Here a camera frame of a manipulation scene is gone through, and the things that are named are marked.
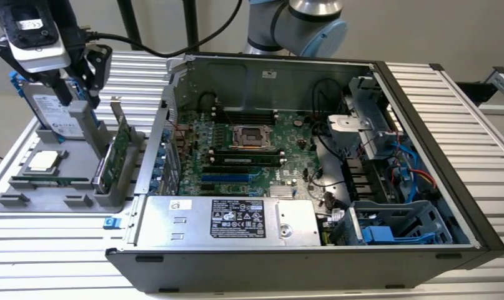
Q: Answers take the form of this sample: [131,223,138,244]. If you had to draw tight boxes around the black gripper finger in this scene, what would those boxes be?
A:
[75,44,113,109]
[0,36,73,107]

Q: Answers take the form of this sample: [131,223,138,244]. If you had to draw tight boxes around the green Nvidia graphics card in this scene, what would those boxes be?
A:
[90,96,138,193]

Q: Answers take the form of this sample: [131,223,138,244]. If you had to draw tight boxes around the hard disk in blue carrier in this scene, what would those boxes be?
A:
[7,71,98,144]

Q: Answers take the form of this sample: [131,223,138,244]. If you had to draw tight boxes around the black stand pole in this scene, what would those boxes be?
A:
[115,0,145,51]
[182,0,201,53]

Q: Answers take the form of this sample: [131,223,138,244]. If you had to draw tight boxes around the silver CPU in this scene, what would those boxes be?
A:
[25,151,65,171]

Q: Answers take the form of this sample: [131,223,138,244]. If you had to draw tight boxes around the green RAM stick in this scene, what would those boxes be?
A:
[211,155,278,166]
[9,176,89,186]

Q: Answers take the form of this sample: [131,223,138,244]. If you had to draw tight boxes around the grey plastic parts rack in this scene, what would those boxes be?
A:
[0,99,146,214]

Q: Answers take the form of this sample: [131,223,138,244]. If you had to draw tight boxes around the black RAM slot bank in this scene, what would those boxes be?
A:
[222,107,278,125]
[207,149,286,167]

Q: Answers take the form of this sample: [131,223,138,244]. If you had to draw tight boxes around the metal CPU socket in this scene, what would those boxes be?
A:
[227,124,273,151]

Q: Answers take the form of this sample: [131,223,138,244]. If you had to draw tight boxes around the black expansion slot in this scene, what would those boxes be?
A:
[201,166,252,174]

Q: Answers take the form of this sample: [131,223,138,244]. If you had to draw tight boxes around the blue expansion slot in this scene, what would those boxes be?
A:
[199,174,253,184]

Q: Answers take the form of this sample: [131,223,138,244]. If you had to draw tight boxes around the silver power supply unit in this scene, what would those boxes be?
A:
[135,196,322,248]

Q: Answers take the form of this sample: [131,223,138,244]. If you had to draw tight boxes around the green Dell motherboard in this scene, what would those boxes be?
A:
[169,107,324,198]

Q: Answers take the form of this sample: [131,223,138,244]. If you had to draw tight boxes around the silver finned heat sink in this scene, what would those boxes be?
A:
[269,184,296,198]

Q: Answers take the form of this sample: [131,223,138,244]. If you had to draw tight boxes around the grey metal drive cage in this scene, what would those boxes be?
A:
[325,76,406,160]

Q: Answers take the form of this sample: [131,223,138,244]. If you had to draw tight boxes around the open black PC case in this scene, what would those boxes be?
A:
[103,51,504,294]

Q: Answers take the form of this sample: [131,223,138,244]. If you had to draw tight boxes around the grey disk bay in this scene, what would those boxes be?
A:
[332,199,458,247]

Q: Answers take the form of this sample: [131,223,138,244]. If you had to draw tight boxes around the thick black camera cable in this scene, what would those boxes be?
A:
[78,0,245,59]

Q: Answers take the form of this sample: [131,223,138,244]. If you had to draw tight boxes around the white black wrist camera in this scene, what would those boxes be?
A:
[0,0,71,74]

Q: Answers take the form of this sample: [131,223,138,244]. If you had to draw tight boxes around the black looped cable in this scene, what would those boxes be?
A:
[310,78,344,126]
[197,90,218,111]

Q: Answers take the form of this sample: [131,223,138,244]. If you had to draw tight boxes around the blue data wire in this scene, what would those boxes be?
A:
[386,140,421,201]

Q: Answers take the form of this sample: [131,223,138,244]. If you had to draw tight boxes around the blue disk carrier handle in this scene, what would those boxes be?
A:
[361,225,394,245]

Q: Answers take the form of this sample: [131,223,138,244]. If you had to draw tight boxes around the red data wire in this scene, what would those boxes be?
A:
[413,168,438,188]

